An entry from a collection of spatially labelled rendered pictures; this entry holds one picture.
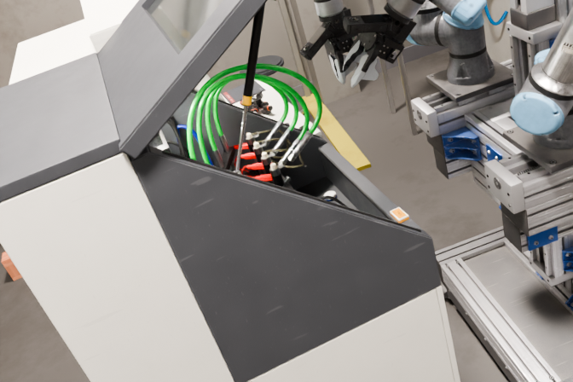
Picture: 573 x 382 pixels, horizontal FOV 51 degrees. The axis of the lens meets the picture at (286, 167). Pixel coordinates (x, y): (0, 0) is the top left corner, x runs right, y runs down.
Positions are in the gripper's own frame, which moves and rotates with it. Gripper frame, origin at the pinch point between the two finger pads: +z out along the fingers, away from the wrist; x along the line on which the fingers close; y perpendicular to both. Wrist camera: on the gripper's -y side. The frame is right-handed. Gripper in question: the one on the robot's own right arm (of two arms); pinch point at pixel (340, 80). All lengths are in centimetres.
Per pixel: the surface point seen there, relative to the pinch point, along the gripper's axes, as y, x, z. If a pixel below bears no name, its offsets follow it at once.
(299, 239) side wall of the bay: -35, -47, 11
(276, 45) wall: 53, 273, 74
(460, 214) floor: 68, 66, 123
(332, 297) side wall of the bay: -32, -47, 31
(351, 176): -6.1, -6.3, 27.7
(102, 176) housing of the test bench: -67, -47, -21
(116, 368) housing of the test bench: -83, -47, 22
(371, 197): -6.7, -20.6, 27.8
